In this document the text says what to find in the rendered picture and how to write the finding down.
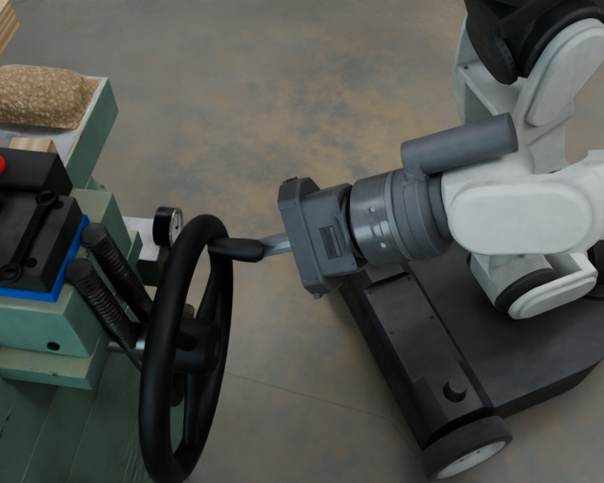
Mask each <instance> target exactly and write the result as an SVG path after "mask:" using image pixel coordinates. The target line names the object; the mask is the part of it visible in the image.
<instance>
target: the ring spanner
mask: <svg viewBox="0 0 604 483"><path fill-rule="evenodd" d="M48 194H50V195H52V196H53V197H52V198H51V199H50V200H48V201H42V200H41V198H42V197H43V196H45V195H48ZM57 200H58V193H57V191H55V190H53V189H44V190H41V191H40V192H38V193H37V195H36V197H35V202H36V204H37V207H36V209H35V212H34V214H33V216H32V218H31V220H30V222H29V224H28V226H27V228H26V230H25V232H24V234H23V236H22V238H21V240H20V242H19V244H18V246H17V248H16V250H15V252H14V254H13V256H12V259H11V261H10V263H9V264H5V265H3V266H2V267H1V268H0V282H1V283H3V284H6V285H9V284H13V283H15V282H17V281H18V280H19V279H20V278H21V277H22V274H23V268H22V266H21V264H22V262H23V260H24V258H25V256H26V254H27V251H28V249H29V247H30V245H31V243H32V241H33V239H34V237H35V233H36V231H37V229H38V227H39V225H40V223H41V222H42V220H43V218H44V216H45V213H46V211H47V209H48V207H49V206H52V205H54V204H55V203H56V202H57ZM12 268H13V269H15V270H16V274H15V275H14V276H13V277H11V278H5V276H4V275H5V272H6V271H8V270H9V269H12Z"/></svg>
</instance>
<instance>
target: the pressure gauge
mask: <svg viewBox="0 0 604 483"><path fill-rule="evenodd" d="M177 213H178V229H175V227H176V226H177ZM182 229H183V214H182V211H181V209H180V208H179V207H177V208H175V207H166V206H160V207H159V208H158V209H157V211H156V213H155V216H154V219H153V225H152V237H153V241H154V243H155V244H156V245H160V246H163V248H166V247H173V244H174V242H175V240H176V238H177V236H178V234H179V233H180V231H181V230H182Z"/></svg>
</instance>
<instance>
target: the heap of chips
mask: <svg viewBox="0 0 604 483"><path fill-rule="evenodd" d="M100 82H101V80H97V79H88V78H84V77H83V76H81V75H80V74H78V73H77V72H74V71H71V70H66V69H60V68H53V67H43V66H33V65H22V64H9V65H3V66H0V122H6V123H16V124H24V125H34V126H44V127H62V128H71V129H78V127H79V125H80V123H81V120H82V118H83V116H84V114H85V112H86V110H87V108H88V107H89V104H90V102H91V100H92V98H93V96H94V94H95V92H96V90H97V88H98V86H99V84H100Z"/></svg>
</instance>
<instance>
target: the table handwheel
mask: <svg viewBox="0 0 604 483"><path fill-rule="evenodd" d="M219 238H229V235H228V232H227V230H226V228H225V226H224V224H223V222H222V221H221V220H220V219H219V218H217V217H215V216H213V215H209V214H204V215H199V216H197V217H195V218H192V219H191V220H190V221H189V222H188V223H187V224H186V225H185V226H184V227H183V229H182V230H181V231H180V233H179V234H178V236H177V238H176V240H175V242H174V244H173V247H172V249H171V251H170V253H169V256H168V258H167V261H166V263H165V265H164V268H163V271H162V273H161V276H160V280H159V283H158V286H157V289H156V293H155V296H154V299H153V303H152V307H151V315H150V320H149V324H147V323H139V322H132V324H133V325H134V327H135V328H136V330H137V331H138V333H139V338H138V341H137V342H136V347H135V348H134V349H131V350H132V353H127V352H125V350H123V349H122V348H121V347H120V346H119V345H118V344H117V342H116V341H115V340H114V339H113V337H111V338H110V341H109V344H108V346H107V349H106V351H107V352H110V353H117V354H124V355H126V354H131V355H132V356H140V357H143V359H142V367H141V376H140V387H139V409H138V424H139V441H140V449H141V454H142V458H143V462H144V465H145V468H146V470H147V473H148V475H149V476H150V478H151V479H152V480H153V481H154V483H182V482H183V481H185V480H186V478H187V477H188V476H189V475H190V474H191V473H192V471H193V470H194V468H195V466H196V464H197V461H198V459H199V457H200V456H201V454H202V451H203V449H204V446H205V444H206V441H207V438H208V435H209V432H210V429H211V425H212V423H213V419H214V416H215V412H216V408H217V404H218V400H219V396H220V392H221V384H222V379H223V374H224V368H225V363H226V357H227V351H228V344H229V336H230V328H231V318H232V306H233V260H231V259H226V258H223V257H220V256H216V255H212V254H209V258H210V266H211V272H210V276H209V279H208V282H207V286H206V289H205V291H204V294H203V297H202V300H201V302H200V305H199V308H198V310H197V315H196V318H189V317H182V314H183V310H184V306H185V302H186V298H187V294H188V290H189V286H190V284H191V281H192V277H193V274H194V271H195V268H196V265H197V261H198V259H199V256H200V254H201V252H202V250H203V248H204V246H205V245H206V244H207V248H208V242H209V240H210V239H219ZM174 372H177V373H183V374H185V384H184V418H183V431H182V439H181V441H180V443H179V445H178V447H177V449H176V451H175V452H174V453H173V448H172V440H171V395H172V383H173V373H174ZM200 376H201V377H200Z"/></svg>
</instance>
